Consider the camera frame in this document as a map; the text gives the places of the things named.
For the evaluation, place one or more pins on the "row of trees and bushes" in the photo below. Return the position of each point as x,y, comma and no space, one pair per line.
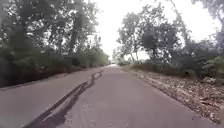
170,43

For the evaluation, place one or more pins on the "row of tall trees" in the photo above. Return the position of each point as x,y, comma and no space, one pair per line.
43,40

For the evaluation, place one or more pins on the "grey asphalt road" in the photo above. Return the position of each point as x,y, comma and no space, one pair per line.
110,100

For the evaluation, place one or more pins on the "leaf-strewn dirt verge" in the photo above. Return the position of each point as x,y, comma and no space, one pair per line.
190,91

